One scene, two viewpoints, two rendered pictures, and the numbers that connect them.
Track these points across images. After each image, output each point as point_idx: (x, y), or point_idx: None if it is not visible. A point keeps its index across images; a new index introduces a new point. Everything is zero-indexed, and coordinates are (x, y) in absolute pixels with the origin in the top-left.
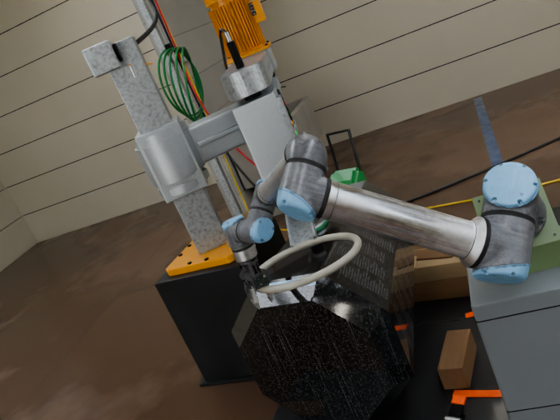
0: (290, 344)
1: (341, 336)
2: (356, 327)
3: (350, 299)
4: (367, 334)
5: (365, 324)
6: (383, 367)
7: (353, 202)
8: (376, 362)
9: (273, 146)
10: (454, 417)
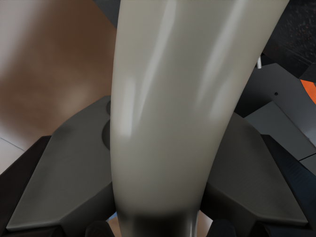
0: None
1: (284, 27)
2: (302, 66)
3: None
4: (296, 72)
5: (314, 76)
6: (265, 54)
7: None
8: (268, 51)
9: None
10: (259, 63)
